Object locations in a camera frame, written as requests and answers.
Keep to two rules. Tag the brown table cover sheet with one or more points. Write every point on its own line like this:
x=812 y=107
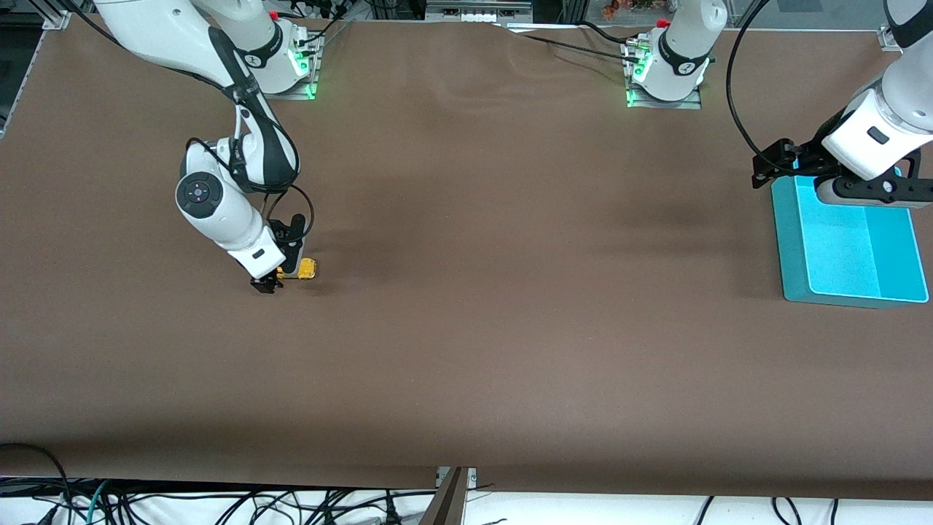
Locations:
x=510 y=292

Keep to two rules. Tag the white power strip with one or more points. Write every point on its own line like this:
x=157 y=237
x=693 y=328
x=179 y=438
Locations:
x=477 y=16

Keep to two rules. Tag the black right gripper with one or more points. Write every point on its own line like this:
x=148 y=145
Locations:
x=264 y=283

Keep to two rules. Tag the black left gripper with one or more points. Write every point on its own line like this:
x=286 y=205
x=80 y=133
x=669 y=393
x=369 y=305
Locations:
x=811 y=154

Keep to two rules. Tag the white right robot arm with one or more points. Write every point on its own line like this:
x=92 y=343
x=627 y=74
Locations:
x=211 y=204

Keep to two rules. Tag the aluminium extrusion post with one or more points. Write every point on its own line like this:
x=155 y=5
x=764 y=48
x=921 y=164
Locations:
x=57 y=18

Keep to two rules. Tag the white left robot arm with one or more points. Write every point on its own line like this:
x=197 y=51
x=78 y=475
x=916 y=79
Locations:
x=678 y=65

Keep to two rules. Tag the yellow beetle toy car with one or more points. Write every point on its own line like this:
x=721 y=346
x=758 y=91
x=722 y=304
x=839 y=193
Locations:
x=308 y=268

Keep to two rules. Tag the aluminium frame corner bracket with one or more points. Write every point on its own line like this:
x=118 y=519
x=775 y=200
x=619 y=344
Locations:
x=891 y=38

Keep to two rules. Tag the small metal edge bracket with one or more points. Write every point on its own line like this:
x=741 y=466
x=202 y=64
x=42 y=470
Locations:
x=472 y=477

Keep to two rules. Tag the teal plastic bin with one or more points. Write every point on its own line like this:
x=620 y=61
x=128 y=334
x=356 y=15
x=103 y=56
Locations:
x=845 y=248

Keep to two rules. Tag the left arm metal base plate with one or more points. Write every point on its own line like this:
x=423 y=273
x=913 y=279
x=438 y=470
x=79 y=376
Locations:
x=689 y=104

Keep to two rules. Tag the grey angled support beam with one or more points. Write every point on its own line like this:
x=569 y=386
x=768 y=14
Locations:
x=448 y=507

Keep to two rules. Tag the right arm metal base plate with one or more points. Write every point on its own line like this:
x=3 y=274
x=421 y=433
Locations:
x=291 y=95

